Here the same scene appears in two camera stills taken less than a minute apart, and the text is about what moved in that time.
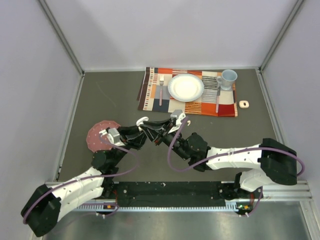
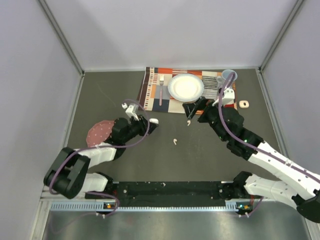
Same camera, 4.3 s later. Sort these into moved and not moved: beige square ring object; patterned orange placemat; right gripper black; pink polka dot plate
Moved: right gripper black
Not moved: beige square ring object; pink polka dot plate; patterned orange placemat
